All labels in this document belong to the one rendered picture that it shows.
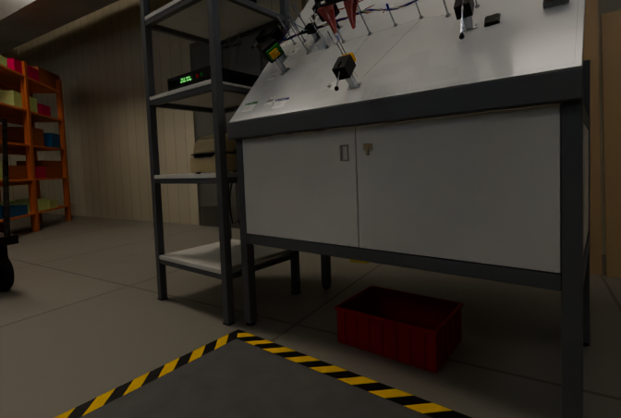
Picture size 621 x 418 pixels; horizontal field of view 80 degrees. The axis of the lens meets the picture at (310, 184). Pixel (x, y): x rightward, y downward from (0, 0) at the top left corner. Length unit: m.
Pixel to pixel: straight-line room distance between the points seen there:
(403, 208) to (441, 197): 0.12
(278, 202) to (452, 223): 0.66
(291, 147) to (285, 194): 0.18
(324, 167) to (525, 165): 0.61
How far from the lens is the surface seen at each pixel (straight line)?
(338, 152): 1.24
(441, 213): 1.09
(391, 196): 1.15
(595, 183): 2.66
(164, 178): 1.98
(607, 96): 2.76
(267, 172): 1.46
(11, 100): 5.51
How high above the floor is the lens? 0.68
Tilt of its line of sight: 3 degrees down
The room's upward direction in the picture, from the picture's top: 2 degrees counter-clockwise
